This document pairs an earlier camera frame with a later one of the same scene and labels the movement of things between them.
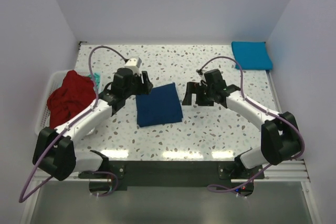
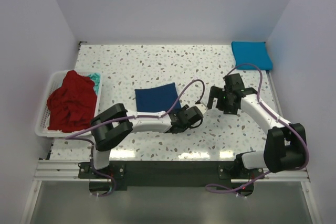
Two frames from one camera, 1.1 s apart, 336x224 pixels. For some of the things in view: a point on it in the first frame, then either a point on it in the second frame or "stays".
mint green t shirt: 97,77 stays
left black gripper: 144,88 to 184,108
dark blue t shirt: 161,106 stays
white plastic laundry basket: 53,80 stays
